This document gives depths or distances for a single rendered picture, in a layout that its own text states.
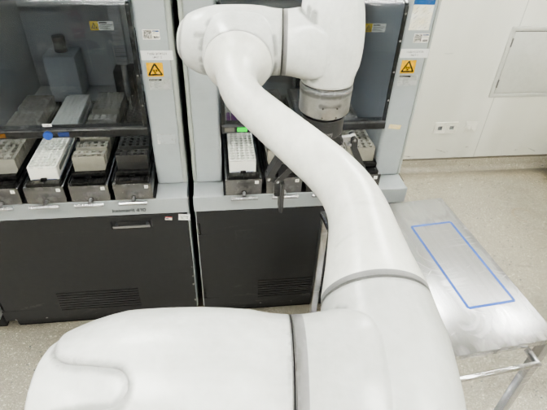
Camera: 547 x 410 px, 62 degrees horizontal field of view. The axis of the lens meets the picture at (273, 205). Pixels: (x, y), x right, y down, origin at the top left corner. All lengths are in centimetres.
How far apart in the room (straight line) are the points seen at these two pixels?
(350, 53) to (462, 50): 240
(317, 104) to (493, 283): 86
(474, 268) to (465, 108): 198
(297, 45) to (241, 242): 125
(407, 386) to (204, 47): 54
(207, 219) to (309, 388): 150
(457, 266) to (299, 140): 99
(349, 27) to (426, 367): 51
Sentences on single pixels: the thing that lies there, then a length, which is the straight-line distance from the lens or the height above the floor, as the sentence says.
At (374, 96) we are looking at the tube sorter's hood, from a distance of 170.
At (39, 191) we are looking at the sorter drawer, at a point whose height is 79.
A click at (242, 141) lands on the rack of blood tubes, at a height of 87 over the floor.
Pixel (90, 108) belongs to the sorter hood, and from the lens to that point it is 167.
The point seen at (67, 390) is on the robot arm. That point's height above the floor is 147.
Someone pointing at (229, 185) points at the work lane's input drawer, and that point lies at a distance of 169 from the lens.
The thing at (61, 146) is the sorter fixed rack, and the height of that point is 86.
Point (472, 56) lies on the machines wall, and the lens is 316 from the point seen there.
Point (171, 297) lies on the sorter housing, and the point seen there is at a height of 19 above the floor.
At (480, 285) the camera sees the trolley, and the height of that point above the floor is 82.
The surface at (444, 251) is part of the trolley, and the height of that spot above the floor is 82.
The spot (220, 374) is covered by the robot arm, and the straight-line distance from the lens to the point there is 32.
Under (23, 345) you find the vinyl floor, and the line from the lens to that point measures 238.
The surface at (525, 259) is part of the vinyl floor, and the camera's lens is 294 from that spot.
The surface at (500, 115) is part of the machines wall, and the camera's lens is 347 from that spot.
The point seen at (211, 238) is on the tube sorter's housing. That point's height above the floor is 52.
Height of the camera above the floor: 176
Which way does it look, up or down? 38 degrees down
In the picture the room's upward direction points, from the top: 2 degrees clockwise
